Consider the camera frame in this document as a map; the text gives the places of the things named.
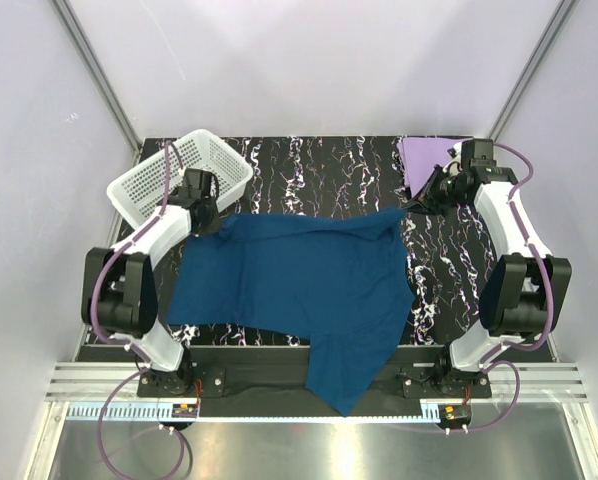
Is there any blue t shirt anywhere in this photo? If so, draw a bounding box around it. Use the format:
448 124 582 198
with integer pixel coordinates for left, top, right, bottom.
168 208 414 416

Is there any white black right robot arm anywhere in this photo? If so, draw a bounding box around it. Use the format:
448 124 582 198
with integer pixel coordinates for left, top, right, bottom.
406 138 572 397

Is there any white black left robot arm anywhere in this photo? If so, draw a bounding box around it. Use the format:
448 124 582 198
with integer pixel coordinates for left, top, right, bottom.
81 169 221 396

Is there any folded purple t shirt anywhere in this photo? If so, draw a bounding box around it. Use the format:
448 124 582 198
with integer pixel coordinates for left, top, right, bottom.
397 137 468 197

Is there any white plastic mesh basket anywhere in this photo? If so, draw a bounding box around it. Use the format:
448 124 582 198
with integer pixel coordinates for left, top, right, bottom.
106 129 253 228

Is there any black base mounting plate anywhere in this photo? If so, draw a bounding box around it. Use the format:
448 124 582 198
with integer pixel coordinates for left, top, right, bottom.
138 346 488 414

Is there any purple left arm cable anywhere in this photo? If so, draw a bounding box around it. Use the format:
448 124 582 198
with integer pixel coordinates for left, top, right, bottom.
89 140 195 476

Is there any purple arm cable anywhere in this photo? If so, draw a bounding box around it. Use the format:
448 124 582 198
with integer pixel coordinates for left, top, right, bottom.
89 140 195 476
471 142 553 429

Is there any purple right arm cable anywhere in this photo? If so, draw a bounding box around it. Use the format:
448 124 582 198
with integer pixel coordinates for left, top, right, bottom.
471 142 553 429

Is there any aluminium front rail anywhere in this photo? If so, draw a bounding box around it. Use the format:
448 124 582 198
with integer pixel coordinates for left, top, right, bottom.
45 362 587 403

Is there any right aluminium frame post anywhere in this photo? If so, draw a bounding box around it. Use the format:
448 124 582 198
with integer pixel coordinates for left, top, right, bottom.
487 0 579 141

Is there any aluminium frame post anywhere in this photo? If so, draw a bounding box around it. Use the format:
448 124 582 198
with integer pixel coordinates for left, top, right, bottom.
487 0 579 141
50 0 143 152

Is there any white slotted cable duct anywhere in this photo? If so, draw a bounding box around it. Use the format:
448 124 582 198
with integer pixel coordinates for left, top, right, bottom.
66 400 441 422

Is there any left aluminium frame post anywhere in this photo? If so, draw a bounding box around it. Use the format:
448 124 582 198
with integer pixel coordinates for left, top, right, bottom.
50 0 143 152

